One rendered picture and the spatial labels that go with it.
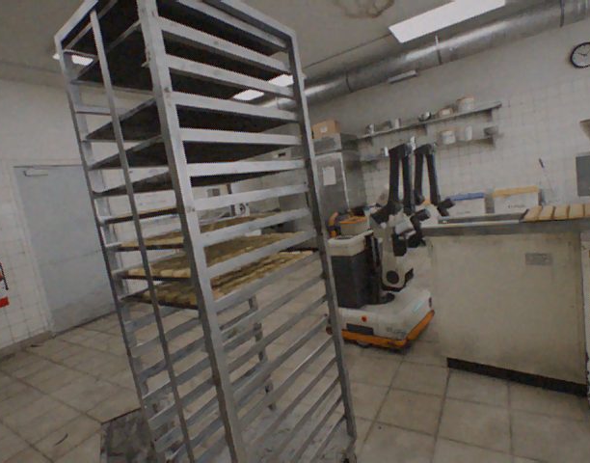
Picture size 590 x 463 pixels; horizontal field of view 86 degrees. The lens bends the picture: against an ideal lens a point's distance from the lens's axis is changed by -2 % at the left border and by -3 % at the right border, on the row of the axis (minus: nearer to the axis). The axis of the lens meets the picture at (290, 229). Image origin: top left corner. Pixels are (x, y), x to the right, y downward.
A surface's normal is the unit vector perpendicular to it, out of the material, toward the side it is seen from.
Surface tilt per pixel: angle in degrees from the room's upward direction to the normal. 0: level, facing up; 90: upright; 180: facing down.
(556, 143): 90
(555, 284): 90
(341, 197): 90
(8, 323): 90
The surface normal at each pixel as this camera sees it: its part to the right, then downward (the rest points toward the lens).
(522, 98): -0.52, 0.19
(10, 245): 0.84, -0.07
